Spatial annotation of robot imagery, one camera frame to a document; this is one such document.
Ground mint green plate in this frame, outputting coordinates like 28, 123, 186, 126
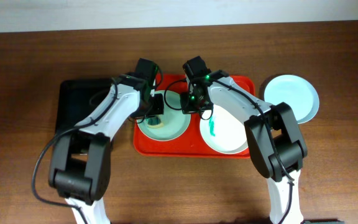
136, 102, 191, 141

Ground light blue plate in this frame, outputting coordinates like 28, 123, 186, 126
262, 75, 319, 124

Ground black tray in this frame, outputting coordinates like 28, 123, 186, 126
55, 78, 111, 133

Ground white plate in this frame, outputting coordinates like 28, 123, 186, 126
200, 105, 248, 154

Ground yellow green sponge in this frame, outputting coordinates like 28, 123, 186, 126
147, 116, 164, 129

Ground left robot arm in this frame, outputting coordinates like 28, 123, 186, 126
46, 58, 163, 223

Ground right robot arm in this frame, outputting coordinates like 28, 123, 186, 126
180, 56, 308, 223

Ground red plastic tray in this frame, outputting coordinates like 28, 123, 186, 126
133, 74, 255, 159

